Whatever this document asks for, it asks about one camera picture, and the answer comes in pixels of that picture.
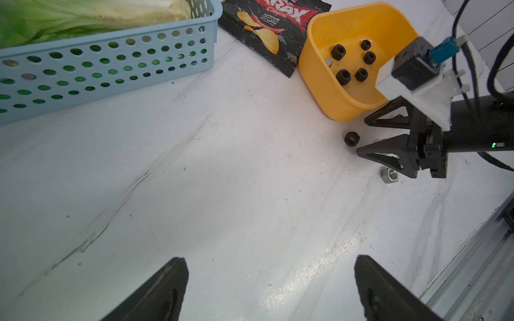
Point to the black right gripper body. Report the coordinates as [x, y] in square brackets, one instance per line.
[425, 148]

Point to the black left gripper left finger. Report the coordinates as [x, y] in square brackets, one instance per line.
[159, 298]

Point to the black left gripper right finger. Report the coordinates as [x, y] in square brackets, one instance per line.
[385, 298]

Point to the yellow plastic storage box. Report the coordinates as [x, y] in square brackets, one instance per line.
[385, 26]

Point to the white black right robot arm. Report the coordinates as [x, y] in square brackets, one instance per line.
[492, 132]

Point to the black red snack bag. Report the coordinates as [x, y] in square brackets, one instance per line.
[276, 29]

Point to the blue plastic basket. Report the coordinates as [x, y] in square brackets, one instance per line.
[49, 76]

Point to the green toy cabbage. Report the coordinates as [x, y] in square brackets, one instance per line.
[32, 22]

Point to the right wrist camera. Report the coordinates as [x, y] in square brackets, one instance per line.
[418, 75]

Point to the aluminium mounting rail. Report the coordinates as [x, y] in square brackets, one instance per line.
[478, 283]

